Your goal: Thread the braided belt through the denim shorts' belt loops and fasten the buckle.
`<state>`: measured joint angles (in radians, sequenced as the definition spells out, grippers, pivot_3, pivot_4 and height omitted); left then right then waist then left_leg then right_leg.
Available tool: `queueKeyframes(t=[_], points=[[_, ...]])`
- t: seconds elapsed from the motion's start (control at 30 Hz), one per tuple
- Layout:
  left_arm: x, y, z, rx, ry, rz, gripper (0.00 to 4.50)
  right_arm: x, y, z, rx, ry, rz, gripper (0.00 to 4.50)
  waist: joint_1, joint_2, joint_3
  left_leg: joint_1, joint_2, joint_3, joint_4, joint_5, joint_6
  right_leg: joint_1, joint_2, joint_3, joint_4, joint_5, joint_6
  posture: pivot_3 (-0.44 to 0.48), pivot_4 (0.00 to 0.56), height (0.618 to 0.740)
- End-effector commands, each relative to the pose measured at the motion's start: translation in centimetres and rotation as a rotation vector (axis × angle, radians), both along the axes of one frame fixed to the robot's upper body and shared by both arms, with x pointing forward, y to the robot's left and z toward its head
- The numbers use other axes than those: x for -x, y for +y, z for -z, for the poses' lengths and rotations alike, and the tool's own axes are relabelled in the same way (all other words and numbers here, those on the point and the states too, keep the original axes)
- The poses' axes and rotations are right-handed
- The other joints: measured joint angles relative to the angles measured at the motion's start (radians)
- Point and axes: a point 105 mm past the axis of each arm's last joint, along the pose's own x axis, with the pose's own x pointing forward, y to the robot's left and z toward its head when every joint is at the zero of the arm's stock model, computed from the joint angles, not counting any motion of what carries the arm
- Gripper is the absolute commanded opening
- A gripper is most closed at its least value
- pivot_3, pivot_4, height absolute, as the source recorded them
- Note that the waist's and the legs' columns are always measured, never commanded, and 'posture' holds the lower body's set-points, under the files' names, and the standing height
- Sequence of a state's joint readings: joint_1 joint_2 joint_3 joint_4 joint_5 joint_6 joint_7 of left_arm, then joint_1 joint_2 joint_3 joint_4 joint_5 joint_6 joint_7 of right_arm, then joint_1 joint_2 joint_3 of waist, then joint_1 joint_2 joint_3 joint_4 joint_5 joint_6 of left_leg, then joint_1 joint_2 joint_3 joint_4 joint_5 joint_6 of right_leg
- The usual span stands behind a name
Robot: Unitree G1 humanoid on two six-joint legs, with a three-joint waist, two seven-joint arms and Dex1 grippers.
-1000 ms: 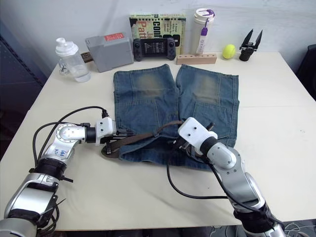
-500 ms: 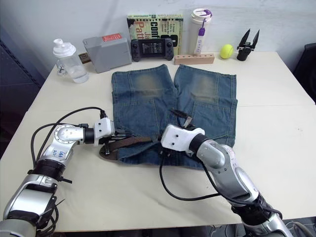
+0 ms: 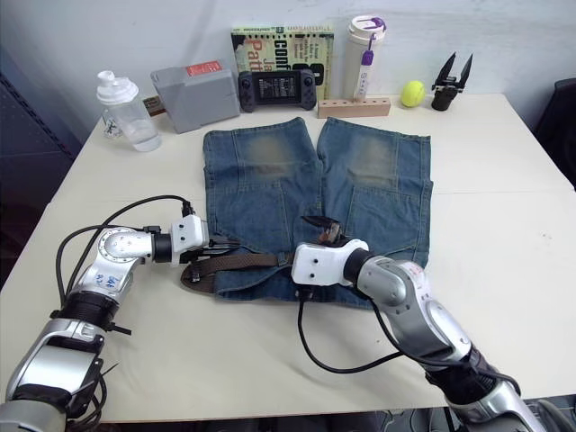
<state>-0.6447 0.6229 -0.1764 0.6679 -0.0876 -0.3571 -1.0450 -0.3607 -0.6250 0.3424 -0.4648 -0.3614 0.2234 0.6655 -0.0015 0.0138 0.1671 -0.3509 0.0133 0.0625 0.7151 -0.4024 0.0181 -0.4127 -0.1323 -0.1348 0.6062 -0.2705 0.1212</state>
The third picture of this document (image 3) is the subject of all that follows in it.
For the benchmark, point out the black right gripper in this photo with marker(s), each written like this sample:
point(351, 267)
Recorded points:
point(334, 237)

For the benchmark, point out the dark blue perforated panel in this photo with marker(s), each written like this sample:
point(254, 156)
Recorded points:
point(31, 157)

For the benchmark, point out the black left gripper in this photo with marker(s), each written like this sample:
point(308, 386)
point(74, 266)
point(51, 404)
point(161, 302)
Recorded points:
point(198, 256)

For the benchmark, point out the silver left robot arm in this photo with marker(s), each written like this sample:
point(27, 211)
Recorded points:
point(112, 245)

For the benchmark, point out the white tumbler with purple lid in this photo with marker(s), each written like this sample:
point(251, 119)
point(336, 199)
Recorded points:
point(360, 67)

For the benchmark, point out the black chair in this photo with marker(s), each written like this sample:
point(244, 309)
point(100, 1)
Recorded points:
point(560, 130)

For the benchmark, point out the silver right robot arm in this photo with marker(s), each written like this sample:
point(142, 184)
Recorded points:
point(405, 288)

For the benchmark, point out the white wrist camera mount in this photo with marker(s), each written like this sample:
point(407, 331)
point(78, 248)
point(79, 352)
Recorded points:
point(191, 234)
point(319, 265)

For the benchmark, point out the clear shaker bottle white lid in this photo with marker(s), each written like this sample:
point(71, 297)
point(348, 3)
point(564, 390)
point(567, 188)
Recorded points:
point(130, 117)

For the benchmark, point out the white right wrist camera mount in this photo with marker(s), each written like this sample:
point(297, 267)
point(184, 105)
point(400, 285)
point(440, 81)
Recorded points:
point(319, 265)

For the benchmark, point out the black handheld game console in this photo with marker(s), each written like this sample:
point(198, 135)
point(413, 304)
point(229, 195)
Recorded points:
point(276, 90)

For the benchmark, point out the spiral bound book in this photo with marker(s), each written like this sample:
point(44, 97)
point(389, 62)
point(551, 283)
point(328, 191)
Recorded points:
point(270, 49)

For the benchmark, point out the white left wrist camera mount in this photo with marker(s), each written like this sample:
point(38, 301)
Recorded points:
point(191, 234)

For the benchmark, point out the wooden block with holes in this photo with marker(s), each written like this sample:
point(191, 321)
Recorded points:
point(353, 109)

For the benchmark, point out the yellow tennis ball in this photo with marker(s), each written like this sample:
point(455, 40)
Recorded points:
point(413, 93)

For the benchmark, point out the spare black two-finger gripper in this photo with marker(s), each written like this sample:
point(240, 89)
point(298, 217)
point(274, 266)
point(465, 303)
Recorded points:
point(445, 92)

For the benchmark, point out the grey box with red label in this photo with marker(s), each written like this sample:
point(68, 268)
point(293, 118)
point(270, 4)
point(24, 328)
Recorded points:
point(198, 99)

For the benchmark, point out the brown braided belt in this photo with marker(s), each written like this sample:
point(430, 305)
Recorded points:
point(238, 262)

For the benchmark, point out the blue denim shorts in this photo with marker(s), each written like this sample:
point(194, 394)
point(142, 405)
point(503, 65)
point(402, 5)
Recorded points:
point(270, 189)

